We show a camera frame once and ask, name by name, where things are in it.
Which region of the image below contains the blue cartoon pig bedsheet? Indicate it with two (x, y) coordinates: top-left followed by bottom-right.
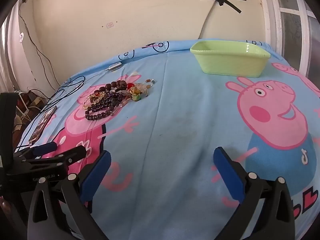
(17, 39), (320, 240)

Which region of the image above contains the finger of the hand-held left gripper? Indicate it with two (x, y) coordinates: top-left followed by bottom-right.
(15, 142), (57, 159)
(25, 145), (87, 168)

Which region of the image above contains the black cable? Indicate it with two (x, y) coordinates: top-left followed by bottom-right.
(15, 76), (85, 153)

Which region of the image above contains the smartphone with patterned case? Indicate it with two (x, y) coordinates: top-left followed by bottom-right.
(29, 106), (57, 143)

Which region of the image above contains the pile of beaded bracelets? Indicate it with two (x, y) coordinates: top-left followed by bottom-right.
(83, 78), (155, 121)

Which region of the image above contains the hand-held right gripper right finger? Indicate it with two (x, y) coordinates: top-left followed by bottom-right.
(213, 147), (295, 240)

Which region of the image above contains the thin dark wall cable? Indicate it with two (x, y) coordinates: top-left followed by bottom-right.
(19, 0), (59, 90)

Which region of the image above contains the green plastic basin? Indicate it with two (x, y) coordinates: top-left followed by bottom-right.
(190, 41), (271, 77)

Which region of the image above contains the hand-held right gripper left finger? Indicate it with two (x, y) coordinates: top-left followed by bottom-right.
(27, 150), (112, 240)

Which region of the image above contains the white window frame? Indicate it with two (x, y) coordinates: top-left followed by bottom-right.
(255, 0), (320, 80)

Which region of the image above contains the grey wall cable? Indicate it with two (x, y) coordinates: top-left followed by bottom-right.
(198, 0), (219, 40)

